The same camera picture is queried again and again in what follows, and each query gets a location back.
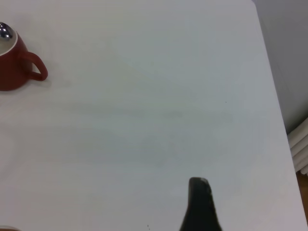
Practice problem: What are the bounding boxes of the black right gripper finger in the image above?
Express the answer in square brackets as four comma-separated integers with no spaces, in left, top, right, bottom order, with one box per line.
[179,177,223,231]

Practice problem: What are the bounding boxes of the red ceramic mug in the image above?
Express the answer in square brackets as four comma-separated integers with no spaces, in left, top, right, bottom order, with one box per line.
[0,28,49,91]

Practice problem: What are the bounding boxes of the metal spoon pale blue handle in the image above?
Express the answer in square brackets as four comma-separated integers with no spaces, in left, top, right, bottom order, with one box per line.
[0,22,14,40]

